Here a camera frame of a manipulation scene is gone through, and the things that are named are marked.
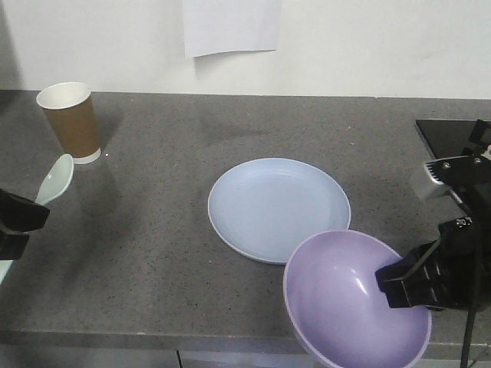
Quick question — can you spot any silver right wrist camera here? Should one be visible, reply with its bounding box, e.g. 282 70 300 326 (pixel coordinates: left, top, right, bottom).
409 155 490 199

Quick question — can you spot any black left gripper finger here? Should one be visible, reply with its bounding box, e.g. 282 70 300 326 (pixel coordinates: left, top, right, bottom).
1 189 50 232
0 229 30 260

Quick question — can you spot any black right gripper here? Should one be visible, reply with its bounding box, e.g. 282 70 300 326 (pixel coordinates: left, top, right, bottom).
375 184 490 311

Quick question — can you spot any white paper sheet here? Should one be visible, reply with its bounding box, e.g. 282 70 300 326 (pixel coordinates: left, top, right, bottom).
183 0 282 58

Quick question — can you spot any pale green ceramic spoon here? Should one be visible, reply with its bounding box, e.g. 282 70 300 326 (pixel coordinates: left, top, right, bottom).
1 153 74 280

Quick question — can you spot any black camera cable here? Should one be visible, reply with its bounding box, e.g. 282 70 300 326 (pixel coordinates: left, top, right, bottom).
452 187 484 368

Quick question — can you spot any light blue plate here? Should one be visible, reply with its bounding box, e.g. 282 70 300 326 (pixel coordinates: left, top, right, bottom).
207 158 351 265

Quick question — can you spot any black induction cooktop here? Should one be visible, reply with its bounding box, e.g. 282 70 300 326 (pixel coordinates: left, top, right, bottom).
415 119 490 159

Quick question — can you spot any brown paper cup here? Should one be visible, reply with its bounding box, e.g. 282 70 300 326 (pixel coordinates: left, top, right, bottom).
36 81 101 165

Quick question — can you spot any purple plastic bowl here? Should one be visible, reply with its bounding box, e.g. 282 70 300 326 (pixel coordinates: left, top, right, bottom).
283 230 432 367

